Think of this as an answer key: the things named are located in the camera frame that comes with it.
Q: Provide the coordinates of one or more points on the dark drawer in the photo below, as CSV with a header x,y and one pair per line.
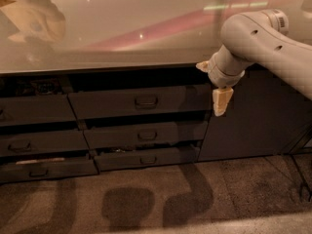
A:
x,y
156,133
147,158
47,170
40,143
34,110
133,102

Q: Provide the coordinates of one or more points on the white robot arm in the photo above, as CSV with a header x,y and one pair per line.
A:
x,y
257,37

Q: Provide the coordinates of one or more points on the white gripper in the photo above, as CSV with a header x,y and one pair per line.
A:
x,y
216,72

